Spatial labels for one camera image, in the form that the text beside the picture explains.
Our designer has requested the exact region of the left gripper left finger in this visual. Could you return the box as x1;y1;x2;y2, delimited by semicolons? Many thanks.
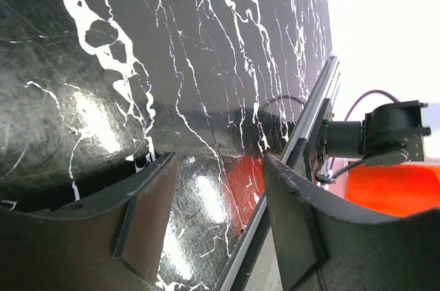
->
1;153;178;290

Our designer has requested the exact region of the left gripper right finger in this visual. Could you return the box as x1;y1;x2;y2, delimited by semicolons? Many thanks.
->
263;155;439;290

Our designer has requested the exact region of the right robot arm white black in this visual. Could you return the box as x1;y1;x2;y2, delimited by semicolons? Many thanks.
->
319;100;431;166

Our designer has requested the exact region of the black marble pattern mat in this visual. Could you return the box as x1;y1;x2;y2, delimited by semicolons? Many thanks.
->
1;0;331;290

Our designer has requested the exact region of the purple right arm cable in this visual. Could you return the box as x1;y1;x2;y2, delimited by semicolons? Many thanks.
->
343;89;402;123

